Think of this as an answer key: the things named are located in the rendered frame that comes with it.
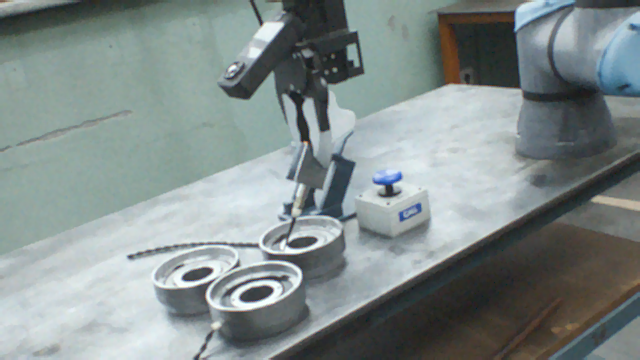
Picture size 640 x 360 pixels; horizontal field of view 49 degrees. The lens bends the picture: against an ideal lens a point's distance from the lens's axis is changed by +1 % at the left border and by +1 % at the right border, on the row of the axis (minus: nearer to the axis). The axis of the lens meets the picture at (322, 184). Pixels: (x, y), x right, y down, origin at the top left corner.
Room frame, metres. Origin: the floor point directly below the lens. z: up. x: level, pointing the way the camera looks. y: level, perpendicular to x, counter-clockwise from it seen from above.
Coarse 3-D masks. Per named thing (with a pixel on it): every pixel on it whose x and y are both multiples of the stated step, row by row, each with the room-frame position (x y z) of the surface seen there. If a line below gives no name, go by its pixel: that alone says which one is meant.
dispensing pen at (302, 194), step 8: (304, 144) 0.80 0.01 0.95; (296, 152) 0.81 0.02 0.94; (296, 160) 0.80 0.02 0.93; (296, 168) 0.79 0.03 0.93; (288, 176) 0.80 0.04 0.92; (304, 192) 0.79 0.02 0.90; (296, 200) 0.79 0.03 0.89; (304, 200) 0.79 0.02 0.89; (296, 208) 0.79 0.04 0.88; (296, 216) 0.78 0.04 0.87; (288, 232) 0.78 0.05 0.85; (288, 240) 0.78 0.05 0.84
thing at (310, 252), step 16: (288, 224) 0.85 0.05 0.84; (304, 224) 0.85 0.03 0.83; (320, 224) 0.84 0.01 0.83; (336, 224) 0.82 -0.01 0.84; (272, 240) 0.82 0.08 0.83; (304, 240) 0.82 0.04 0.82; (320, 240) 0.79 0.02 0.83; (336, 240) 0.77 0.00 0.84; (272, 256) 0.76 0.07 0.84; (288, 256) 0.75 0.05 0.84; (304, 256) 0.75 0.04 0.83; (320, 256) 0.75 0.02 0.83; (336, 256) 0.76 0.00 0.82; (304, 272) 0.75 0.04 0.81; (320, 272) 0.76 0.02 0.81
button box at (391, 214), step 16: (368, 192) 0.88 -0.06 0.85; (384, 192) 0.86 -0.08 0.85; (400, 192) 0.86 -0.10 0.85; (416, 192) 0.85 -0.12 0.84; (368, 208) 0.85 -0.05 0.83; (384, 208) 0.83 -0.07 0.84; (400, 208) 0.83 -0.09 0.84; (416, 208) 0.84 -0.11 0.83; (368, 224) 0.86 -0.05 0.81; (384, 224) 0.83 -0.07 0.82; (400, 224) 0.83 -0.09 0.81; (416, 224) 0.84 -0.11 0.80
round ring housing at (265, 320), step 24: (264, 264) 0.74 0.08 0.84; (288, 264) 0.72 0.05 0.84; (216, 288) 0.71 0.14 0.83; (240, 288) 0.71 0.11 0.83; (264, 288) 0.71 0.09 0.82; (216, 312) 0.66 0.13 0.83; (240, 312) 0.64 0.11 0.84; (264, 312) 0.64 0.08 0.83; (288, 312) 0.65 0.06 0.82; (240, 336) 0.65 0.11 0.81; (264, 336) 0.64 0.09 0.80
